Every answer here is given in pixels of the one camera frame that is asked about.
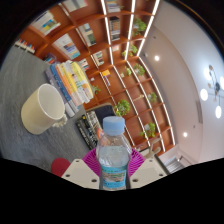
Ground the colourful book stack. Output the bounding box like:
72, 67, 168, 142
44, 59, 95, 118

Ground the ceiling chandelier lamp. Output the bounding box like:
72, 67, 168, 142
199, 64, 224, 120

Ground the flat round red coaster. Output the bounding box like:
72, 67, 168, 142
51, 157, 72, 178

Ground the dark office chair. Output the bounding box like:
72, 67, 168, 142
84, 103, 116, 129

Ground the clear blue-capped water bottle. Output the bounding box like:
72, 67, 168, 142
95, 115, 133, 192

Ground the wooden shelf unit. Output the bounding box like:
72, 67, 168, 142
13, 0, 178, 158

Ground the white ceramic mug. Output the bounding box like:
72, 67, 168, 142
20, 83, 69, 136

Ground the dark book stack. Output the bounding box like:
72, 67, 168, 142
75, 110, 104, 150

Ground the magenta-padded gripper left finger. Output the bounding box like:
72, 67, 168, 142
60, 147, 101, 190

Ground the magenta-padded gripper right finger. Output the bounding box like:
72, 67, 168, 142
127, 148, 168, 190

